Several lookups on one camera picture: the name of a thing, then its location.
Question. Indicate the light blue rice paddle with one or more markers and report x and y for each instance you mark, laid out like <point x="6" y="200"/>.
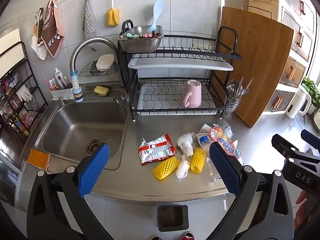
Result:
<point x="156" y="12"/>

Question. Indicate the pink mug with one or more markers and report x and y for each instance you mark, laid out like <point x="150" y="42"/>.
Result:
<point x="192" y="95"/>

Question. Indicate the white wide drip tray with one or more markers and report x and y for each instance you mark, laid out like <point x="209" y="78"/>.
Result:
<point x="160" y="106"/>

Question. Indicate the clear plastic bottle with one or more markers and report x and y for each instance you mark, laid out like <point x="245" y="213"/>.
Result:
<point x="212" y="170"/>

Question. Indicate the orange cleaning cloth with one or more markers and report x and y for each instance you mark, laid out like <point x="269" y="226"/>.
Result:
<point x="38" y="158"/>

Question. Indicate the stainless steel sink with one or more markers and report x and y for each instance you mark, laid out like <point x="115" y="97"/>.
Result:
<point x="75" y="127"/>

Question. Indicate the white round sponge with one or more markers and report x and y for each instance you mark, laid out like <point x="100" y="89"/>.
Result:
<point x="105" y="62"/>

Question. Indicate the silver white wrapper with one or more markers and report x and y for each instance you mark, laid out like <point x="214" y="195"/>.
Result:
<point x="206" y="128"/>

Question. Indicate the yellow sponge brush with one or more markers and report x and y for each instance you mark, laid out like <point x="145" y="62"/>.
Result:
<point x="113" y="17"/>

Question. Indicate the grey hanging cloth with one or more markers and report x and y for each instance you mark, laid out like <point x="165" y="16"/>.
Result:
<point x="90" y="22"/>

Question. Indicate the black two-tier dish rack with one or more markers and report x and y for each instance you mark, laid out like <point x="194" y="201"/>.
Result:
<point x="200" y="55"/>

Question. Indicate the yellow soap bar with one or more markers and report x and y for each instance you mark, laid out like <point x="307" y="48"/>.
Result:
<point x="101" y="89"/>

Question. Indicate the blue white faucet extension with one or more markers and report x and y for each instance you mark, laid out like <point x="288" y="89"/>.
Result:
<point x="77" y="90"/>

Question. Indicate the white green hanging towel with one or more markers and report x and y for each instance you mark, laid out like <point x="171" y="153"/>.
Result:
<point x="38" y="45"/>

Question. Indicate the red snack wrapper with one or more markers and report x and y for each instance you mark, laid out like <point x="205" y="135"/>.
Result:
<point x="156" y="148"/>

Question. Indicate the white rubber glove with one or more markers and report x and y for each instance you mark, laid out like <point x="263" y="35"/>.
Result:
<point x="24" y="93"/>

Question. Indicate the white electric kettle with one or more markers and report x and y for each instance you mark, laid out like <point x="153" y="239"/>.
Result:
<point x="298" y="103"/>

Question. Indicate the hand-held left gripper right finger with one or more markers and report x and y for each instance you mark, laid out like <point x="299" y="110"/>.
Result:
<point x="225" y="170"/>

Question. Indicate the bamboo cutting board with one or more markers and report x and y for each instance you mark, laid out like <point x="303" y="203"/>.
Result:
<point x="257" y="62"/>

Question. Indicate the curved steel faucet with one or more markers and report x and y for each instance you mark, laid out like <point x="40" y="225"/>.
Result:
<point x="92" y="41"/>

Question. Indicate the person's right hand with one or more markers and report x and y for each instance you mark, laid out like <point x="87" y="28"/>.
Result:
<point x="302" y="205"/>

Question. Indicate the white toothpaste tube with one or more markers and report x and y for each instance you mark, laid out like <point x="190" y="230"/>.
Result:
<point x="58" y="76"/>

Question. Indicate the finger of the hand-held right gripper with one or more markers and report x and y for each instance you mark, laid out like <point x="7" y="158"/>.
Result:
<point x="283" y="145"/>
<point x="310" y="138"/>

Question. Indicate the white narrow drip tray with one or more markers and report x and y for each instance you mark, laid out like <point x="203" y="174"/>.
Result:
<point x="180" y="65"/>

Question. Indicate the colourful snack packet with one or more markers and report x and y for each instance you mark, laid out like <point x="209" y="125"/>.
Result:
<point x="230" y="145"/>

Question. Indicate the white toothbrush holder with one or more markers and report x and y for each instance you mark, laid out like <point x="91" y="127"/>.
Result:
<point x="61" y="93"/>

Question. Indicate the bunch of metal cutlery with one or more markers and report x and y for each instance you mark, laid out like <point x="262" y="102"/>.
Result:
<point x="236" y="90"/>

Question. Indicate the grey trash bin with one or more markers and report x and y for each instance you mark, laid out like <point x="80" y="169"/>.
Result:
<point x="173" y="217"/>

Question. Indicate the steel wool scrubber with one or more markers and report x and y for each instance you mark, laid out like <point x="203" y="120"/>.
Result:
<point x="93" y="67"/>

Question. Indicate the clear plastic wrapper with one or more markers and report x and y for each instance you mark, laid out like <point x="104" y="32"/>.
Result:
<point x="228" y="130"/>

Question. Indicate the white plastic bag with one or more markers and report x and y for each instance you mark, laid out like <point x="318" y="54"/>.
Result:
<point x="185" y="143"/>

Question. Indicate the black storage shelf rack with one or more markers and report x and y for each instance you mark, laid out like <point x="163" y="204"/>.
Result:
<point x="15" y="105"/>

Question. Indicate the brown pink hanging towel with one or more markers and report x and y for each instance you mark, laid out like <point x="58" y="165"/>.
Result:
<point x="52" y="32"/>

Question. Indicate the small white plastic wad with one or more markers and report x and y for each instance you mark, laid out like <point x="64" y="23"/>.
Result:
<point x="182" y="168"/>

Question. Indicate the green potted plant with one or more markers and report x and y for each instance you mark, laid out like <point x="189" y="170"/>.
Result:
<point x="311" y="86"/>

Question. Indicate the yellow foam fruit net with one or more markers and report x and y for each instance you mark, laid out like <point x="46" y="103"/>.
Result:
<point x="165" y="168"/>
<point x="198" y="160"/>

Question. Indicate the red white shoe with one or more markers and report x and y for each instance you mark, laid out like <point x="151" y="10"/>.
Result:
<point x="189" y="236"/>
<point x="155" y="238"/>

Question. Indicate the glass cutlery holder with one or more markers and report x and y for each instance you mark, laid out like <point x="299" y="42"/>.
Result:
<point x="230" y="107"/>

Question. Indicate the steel mesh colander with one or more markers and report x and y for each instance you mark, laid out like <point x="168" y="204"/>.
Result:
<point x="140" y="45"/>

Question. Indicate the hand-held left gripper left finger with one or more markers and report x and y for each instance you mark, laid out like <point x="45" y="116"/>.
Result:
<point x="93" y="170"/>

